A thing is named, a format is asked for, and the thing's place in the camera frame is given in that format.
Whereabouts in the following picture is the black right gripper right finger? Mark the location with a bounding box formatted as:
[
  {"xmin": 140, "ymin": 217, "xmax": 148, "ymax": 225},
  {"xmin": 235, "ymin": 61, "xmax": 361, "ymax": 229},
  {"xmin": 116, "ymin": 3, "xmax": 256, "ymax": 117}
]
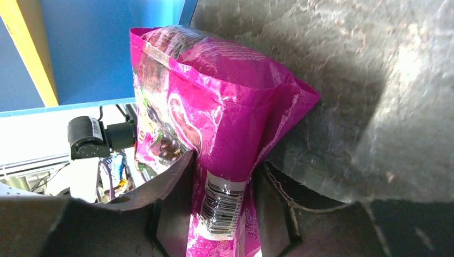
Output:
[{"xmin": 253, "ymin": 162, "xmax": 453, "ymax": 256}]

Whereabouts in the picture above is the blue pink yellow shelf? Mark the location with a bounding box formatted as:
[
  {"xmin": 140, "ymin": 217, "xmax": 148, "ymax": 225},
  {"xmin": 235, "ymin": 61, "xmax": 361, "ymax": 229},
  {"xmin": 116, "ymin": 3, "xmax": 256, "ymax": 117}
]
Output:
[{"xmin": 1, "ymin": 1, "xmax": 196, "ymax": 117}]

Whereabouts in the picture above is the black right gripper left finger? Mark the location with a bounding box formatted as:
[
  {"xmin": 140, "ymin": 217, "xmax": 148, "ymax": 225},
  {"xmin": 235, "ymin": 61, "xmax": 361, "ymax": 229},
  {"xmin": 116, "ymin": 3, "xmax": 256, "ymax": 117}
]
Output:
[{"xmin": 1, "ymin": 151, "xmax": 195, "ymax": 256}]

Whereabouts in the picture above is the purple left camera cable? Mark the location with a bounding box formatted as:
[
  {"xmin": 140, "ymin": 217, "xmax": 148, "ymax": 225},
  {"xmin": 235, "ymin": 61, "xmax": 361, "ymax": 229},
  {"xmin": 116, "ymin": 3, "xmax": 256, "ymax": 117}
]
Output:
[{"xmin": 99, "ymin": 160, "xmax": 116, "ymax": 202}]

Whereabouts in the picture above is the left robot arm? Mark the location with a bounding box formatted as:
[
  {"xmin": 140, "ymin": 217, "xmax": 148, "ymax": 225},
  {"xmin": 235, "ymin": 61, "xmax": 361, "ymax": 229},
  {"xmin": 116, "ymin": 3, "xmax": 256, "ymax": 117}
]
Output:
[{"xmin": 67, "ymin": 104, "xmax": 137, "ymax": 203}]

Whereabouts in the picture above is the purple candy bag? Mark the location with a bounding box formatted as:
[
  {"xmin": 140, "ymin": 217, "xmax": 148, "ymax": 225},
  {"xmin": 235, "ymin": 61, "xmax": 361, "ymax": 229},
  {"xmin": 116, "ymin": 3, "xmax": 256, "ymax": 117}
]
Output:
[{"xmin": 130, "ymin": 26, "xmax": 320, "ymax": 256}]

